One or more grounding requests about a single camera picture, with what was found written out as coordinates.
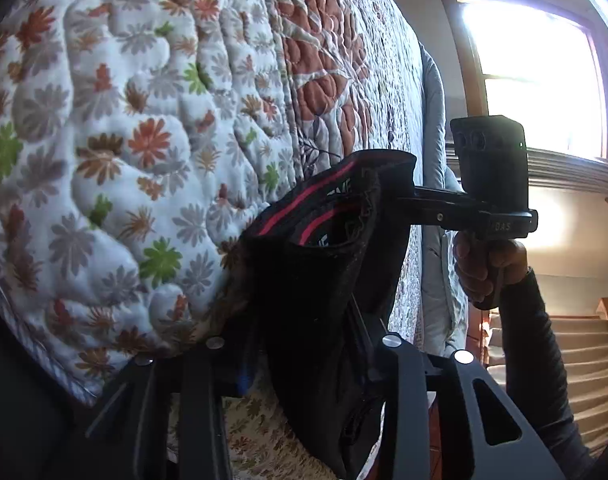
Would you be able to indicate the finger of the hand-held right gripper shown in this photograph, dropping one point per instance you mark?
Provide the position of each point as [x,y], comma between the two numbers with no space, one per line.
[448,207]

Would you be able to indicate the grey duvet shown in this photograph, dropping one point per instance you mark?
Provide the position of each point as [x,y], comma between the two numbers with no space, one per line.
[436,280]

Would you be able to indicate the person's right forearm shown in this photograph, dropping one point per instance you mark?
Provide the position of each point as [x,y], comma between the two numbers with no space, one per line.
[538,360]

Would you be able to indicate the white sheer curtain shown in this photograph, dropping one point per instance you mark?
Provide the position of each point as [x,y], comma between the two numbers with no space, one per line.
[573,235]

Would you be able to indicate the black pants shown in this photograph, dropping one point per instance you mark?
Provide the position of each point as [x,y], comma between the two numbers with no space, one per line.
[304,285]

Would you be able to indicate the wooden framed window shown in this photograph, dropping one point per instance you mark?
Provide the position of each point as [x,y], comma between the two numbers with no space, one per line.
[533,60]

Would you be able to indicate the grey curtain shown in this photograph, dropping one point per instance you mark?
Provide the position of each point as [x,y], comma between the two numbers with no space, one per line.
[568,172]

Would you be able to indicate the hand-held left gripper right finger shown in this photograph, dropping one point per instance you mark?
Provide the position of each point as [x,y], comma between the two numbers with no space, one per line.
[433,410]

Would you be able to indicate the floral quilted bedspread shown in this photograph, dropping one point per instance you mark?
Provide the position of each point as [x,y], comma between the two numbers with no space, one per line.
[109,110]

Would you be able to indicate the beige pleated wall panel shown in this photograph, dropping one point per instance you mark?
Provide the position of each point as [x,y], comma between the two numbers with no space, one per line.
[578,360]

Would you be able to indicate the person's right hand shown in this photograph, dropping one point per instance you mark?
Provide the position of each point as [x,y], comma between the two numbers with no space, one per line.
[476,265]

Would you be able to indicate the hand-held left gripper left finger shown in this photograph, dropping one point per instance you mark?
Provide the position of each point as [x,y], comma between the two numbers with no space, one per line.
[199,410]

